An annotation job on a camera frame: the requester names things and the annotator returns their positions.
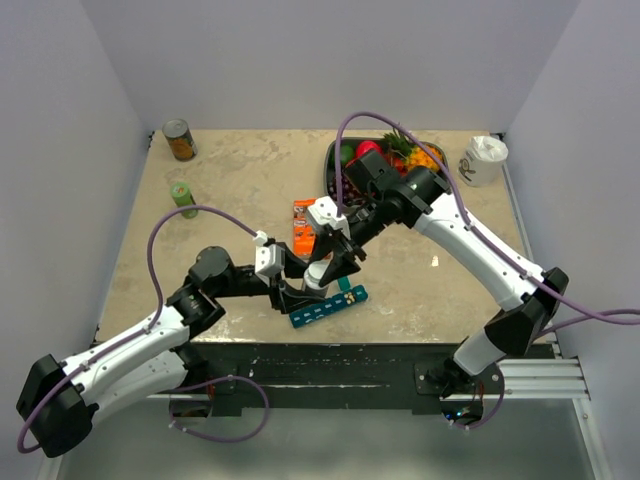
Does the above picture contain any red apple top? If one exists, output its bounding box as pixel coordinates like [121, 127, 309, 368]
[355, 140, 383, 157]

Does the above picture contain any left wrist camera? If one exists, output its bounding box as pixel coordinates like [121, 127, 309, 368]
[253, 230, 284, 284]

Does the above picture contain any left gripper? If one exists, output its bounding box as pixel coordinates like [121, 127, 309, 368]
[213, 242, 326, 313]

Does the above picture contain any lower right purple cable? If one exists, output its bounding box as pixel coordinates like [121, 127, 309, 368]
[447, 372, 509, 431]

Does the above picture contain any toy pineapple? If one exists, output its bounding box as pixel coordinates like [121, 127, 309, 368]
[383, 129, 444, 173]

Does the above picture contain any black base frame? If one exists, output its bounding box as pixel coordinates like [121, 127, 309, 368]
[147, 342, 506, 419]

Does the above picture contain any green lime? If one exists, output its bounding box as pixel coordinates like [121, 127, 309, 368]
[340, 145, 355, 165]

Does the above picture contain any aluminium rail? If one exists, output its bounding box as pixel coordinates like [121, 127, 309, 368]
[499, 356, 590, 400]

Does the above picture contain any teal weekly pill organizer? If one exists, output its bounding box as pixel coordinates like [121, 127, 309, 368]
[289, 277, 369, 328]

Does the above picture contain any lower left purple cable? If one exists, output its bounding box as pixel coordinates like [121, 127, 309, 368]
[168, 374, 270, 444]

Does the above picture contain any red cherries pile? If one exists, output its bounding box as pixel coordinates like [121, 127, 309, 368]
[390, 157, 408, 175]

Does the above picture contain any purple cable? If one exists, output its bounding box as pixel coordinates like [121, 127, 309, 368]
[168, 374, 270, 444]
[334, 111, 640, 341]
[447, 372, 509, 431]
[17, 205, 261, 454]

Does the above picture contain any tin can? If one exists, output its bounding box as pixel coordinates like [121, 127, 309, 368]
[162, 119, 197, 161]

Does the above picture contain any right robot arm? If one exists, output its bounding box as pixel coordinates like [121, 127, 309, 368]
[303, 150, 568, 393]

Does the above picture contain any green bottle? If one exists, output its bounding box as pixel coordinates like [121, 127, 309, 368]
[170, 182, 198, 219]

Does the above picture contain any orange razor box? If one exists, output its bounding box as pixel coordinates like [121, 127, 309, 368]
[292, 198, 322, 260]

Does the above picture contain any white pill bottle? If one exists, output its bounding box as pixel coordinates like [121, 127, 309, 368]
[302, 260, 330, 296]

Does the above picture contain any dark grape bunch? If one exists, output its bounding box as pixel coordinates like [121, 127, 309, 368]
[327, 175, 365, 208]

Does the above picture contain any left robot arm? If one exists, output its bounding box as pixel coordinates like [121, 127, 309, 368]
[16, 240, 328, 458]

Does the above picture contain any grey fruit tray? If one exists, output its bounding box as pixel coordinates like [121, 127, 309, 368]
[322, 137, 447, 206]

